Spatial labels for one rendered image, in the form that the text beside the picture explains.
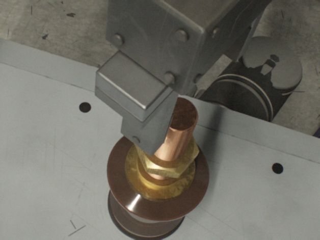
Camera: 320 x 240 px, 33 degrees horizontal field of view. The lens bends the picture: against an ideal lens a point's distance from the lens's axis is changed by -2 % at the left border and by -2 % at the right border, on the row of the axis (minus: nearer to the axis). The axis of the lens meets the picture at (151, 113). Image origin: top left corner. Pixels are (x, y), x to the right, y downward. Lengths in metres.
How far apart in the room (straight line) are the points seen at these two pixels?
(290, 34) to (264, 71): 1.72
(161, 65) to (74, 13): 2.19
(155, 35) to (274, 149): 0.43
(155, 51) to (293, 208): 0.42
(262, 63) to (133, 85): 0.61
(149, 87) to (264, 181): 0.39
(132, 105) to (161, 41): 0.04
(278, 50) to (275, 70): 0.05
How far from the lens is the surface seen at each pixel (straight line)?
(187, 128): 0.40
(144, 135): 0.33
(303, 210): 0.64
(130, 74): 0.26
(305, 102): 2.39
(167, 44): 0.23
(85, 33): 2.37
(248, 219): 0.61
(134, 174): 0.49
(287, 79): 0.86
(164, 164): 0.45
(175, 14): 0.22
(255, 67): 0.85
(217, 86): 0.81
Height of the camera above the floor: 1.92
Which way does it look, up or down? 61 degrees down
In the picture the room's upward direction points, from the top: 14 degrees clockwise
